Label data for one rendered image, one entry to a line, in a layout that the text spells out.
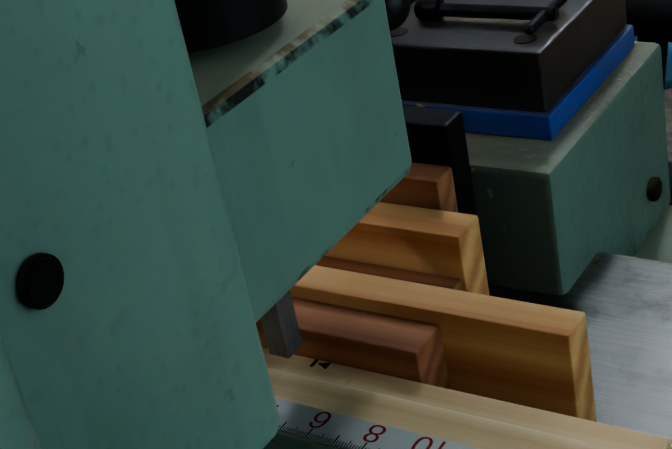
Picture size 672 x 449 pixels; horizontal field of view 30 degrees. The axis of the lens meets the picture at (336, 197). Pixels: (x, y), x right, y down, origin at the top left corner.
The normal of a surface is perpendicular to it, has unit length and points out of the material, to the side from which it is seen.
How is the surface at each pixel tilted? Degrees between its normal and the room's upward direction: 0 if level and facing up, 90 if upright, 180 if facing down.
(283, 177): 90
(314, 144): 90
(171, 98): 90
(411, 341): 0
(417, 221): 0
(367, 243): 90
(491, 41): 0
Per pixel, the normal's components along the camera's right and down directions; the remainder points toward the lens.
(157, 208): 0.84, 0.11
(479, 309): -0.18, -0.87
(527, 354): -0.52, 0.48
